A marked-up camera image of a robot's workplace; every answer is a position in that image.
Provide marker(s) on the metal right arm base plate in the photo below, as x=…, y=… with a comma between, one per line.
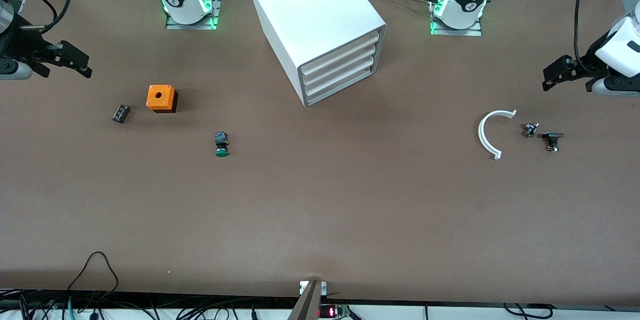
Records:
x=218, y=4

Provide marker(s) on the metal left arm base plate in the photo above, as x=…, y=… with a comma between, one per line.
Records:
x=457, y=32

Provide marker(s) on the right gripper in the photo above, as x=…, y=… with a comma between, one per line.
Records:
x=21, y=44

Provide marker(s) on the small red display module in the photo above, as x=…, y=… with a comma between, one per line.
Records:
x=331, y=312

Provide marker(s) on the small black terminal block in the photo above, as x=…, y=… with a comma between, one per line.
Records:
x=121, y=113

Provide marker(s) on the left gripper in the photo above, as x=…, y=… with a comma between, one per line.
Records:
x=591, y=59

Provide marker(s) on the small black switch part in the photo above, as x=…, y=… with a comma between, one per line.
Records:
x=552, y=137

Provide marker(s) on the green push button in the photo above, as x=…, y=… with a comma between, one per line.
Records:
x=222, y=145

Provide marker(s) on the small metal switch part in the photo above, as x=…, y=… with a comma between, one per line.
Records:
x=530, y=129

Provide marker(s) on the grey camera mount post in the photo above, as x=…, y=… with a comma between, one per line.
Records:
x=307, y=305

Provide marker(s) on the white lowest cabinet drawer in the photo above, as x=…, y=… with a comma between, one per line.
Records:
x=340, y=85

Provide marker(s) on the orange box with hole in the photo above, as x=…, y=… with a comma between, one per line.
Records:
x=160, y=95

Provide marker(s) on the white curved plastic bracket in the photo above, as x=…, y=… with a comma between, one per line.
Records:
x=481, y=132

